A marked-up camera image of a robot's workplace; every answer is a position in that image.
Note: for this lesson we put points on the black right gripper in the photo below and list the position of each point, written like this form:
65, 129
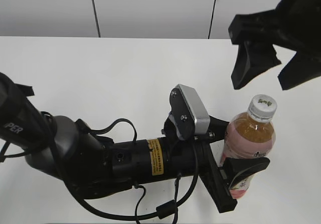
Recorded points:
292, 24

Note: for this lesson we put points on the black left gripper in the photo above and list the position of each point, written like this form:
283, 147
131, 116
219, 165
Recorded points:
195, 157

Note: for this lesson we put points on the pink oolong tea bottle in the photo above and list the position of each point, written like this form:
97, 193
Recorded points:
247, 138

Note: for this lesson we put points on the white bottle cap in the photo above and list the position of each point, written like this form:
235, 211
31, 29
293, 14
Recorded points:
262, 108

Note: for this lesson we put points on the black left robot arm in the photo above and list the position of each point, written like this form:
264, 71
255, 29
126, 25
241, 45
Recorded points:
93, 166

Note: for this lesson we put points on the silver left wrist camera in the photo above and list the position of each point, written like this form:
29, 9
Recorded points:
188, 113

